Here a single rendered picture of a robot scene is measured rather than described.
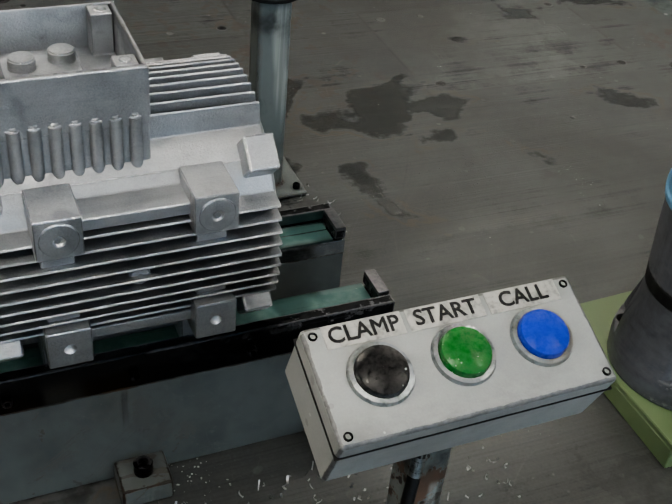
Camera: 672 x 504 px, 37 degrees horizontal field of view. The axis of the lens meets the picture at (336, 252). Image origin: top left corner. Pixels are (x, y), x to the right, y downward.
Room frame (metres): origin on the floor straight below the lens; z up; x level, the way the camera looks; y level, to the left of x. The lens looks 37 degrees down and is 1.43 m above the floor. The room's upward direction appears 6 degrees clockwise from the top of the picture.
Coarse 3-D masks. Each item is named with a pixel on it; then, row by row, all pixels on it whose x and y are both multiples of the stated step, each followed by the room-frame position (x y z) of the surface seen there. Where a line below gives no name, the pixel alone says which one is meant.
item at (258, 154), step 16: (240, 144) 0.57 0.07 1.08; (256, 144) 0.56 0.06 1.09; (272, 144) 0.57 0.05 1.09; (240, 160) 0.57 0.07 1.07; (256, 160) 0.56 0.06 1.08; (272, 160) 0.56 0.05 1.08; (256, 176) 0.56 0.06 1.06; (0, 208) 0.48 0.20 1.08; (240, 304) 0.56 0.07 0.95; (256, 304) 0.55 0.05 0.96; (0, 352) 0.48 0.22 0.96; (16, 352) 0.48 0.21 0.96
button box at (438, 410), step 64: (384, 320) 0.41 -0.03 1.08; (448, 320) 0.42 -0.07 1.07; (512, 320) 0.43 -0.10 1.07; (576, 320) 0.44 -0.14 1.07; (320, 384) 0.37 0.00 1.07; (448, 384) 0.39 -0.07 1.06; (512, 384) 0.39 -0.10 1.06; (576, 384) 0.40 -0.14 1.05; (320, 448) 0.36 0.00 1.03; (384, 448) 0.35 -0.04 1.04
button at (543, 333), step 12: (528, 312) 0.43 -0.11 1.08; (540, 312) 0.43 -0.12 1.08; (552, 312) 0.44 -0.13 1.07; (528, 324) 0.43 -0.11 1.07; (540, 324) 0.43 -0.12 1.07; (552, 324) 0.43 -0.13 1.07; (564, 324) 0.43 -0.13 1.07; (528, 336) 0.42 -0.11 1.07; (540, 336) 0.42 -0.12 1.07; (552, 336) 0.42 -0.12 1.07; (564, 336) 0.42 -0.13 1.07; (528, 348) 0.41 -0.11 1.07; (540, 348) 0.41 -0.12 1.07; (552, 348) 0.41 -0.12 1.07; (564, 348) 0.42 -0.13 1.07
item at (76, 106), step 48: (0, 48) 0.60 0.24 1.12; (48, 48) 0.58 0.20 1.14; (96, 48) 0.61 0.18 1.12; (0, 96) 0.51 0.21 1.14; (48, 96) 0.52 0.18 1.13; (96, 96) 0.53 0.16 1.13; (144, 96) 0.55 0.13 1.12; (0, 144) 0.51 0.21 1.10; (48, 144) 0.52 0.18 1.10; (96, 144) 0.53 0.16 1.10; (144, 144) 0.55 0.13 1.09
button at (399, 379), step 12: (372, 348) 0.39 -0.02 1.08; (384, 348) 0.39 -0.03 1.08; (360, 360) 0.38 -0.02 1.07; (372, 360) 0.38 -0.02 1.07; (384, 360) 0.38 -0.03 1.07; (396, 360) 0.39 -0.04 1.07; (360, 372) 0.38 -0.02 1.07; (372, 372) 0.38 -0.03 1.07; (384, 372) 0.38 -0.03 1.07; (396, 372) 0.38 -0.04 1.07; (408, 372) 0.38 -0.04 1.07; (360, 384) 0.37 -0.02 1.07; (372, 384) 0.37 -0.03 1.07; (384, 384) 0.37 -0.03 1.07; (396, 384) 0.37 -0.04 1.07; (384, 396) 0.37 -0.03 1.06
